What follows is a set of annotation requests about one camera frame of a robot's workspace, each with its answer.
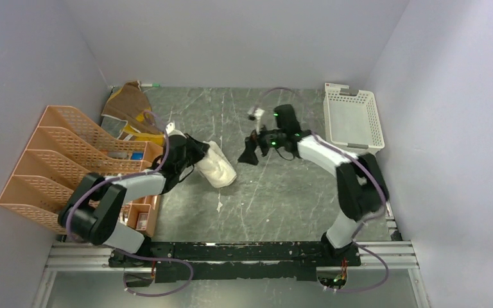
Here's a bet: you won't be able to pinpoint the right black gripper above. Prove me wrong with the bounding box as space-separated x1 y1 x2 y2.
238 119 286 166

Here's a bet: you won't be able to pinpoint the white towel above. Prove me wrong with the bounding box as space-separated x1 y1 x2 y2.
194 141 237 189

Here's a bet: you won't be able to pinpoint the brown yellow cloth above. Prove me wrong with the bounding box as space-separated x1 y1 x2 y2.
101 80 165 146

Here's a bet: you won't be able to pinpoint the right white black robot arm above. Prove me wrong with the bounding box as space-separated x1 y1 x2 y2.
238 104 389 266

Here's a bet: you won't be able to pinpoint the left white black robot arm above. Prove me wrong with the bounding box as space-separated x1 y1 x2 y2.
57 134 210 267

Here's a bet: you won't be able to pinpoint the white plastic basket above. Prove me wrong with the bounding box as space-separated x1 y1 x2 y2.
323 83 385 155

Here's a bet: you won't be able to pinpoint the orange compartment tray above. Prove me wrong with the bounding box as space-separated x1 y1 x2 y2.
118 141 162 237

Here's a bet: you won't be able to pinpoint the green tipped marker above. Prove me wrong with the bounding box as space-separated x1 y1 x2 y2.
140 83 160 88

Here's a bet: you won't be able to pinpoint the orange file organizer rack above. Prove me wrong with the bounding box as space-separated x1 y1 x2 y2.
0 106 162 234

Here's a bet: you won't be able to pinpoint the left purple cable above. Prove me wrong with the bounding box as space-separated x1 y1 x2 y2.
65 110 195 298

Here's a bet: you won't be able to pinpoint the purple cable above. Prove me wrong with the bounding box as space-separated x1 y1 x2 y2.
65 110 195 298
252 87 390 294

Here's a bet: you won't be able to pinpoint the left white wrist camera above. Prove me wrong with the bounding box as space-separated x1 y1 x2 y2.
166 121 182 136

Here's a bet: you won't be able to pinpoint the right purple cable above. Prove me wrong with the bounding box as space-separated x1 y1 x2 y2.
252 87 390 294

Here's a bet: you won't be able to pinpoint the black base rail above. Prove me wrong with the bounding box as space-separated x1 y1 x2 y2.
108 241 361 283

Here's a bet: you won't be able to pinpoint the aluminium frame rails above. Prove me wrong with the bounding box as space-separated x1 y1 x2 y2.
33 146 420 308

